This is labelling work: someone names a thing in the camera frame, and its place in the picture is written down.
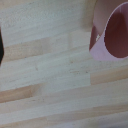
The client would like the pink plastic cup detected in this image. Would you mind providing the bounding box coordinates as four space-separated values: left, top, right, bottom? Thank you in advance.
88 0 128 62

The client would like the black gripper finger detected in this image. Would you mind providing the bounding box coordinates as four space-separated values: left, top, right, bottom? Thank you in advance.
0 28 5 67

